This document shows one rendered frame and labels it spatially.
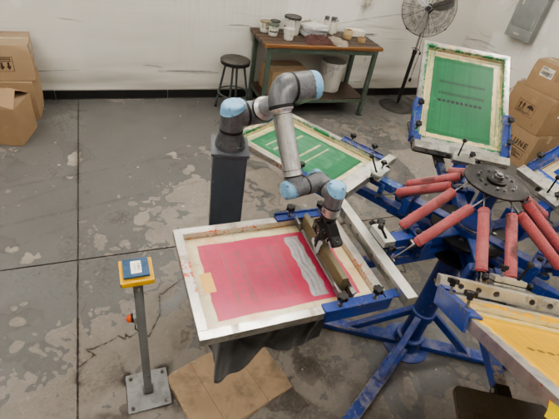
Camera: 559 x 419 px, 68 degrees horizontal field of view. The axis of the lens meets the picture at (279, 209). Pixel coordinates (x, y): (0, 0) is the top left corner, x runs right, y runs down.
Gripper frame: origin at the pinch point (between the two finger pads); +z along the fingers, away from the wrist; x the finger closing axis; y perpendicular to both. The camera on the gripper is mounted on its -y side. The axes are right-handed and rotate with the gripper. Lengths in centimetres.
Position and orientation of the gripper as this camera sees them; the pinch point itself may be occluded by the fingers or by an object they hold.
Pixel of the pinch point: (322, 252)
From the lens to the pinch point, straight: 185.2
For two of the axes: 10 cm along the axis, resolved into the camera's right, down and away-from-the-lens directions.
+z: -1.4, 7.8, 6.2
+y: -3.4, -6.2, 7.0
